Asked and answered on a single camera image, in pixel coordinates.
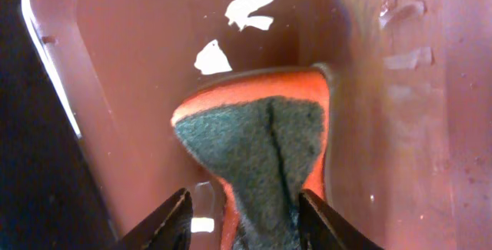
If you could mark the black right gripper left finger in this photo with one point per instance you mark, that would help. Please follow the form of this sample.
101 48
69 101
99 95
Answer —
168 227

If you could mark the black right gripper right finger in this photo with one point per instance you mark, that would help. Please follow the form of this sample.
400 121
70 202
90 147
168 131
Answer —
322 228

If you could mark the orange green scrub sponge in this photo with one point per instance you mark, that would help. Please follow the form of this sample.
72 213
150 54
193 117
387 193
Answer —
263 136

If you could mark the black water tray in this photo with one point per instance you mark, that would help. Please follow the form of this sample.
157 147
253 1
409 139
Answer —
89 87

